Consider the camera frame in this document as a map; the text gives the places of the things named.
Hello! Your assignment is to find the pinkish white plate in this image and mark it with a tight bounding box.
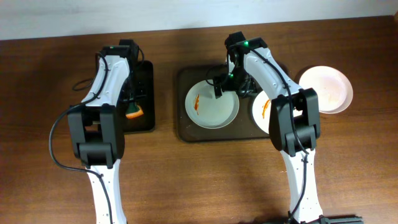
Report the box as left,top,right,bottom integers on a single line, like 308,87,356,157
298,66,353,114

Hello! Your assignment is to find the large brown tray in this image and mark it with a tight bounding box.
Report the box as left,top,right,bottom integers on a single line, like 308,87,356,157
175,65,269,142

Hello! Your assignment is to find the white plate right side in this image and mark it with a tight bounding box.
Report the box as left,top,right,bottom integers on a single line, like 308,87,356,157
252,91,271,134

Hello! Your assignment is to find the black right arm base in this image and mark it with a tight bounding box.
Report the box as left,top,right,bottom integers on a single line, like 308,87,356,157
287,215,364,224

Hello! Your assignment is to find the small black tray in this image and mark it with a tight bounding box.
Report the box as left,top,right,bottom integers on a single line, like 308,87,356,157
118,60,155,134

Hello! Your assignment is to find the green and orange sponge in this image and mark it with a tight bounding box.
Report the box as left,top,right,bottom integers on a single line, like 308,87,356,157
125,102,144,119

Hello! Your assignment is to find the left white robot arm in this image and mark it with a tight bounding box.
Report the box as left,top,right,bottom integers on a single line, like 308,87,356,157
68,39,141,223

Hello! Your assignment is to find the white plate with stain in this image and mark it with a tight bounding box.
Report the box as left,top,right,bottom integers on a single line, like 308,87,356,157
185,80,239,129

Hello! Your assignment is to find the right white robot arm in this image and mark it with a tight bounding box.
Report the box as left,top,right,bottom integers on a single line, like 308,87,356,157
212,32,325,223

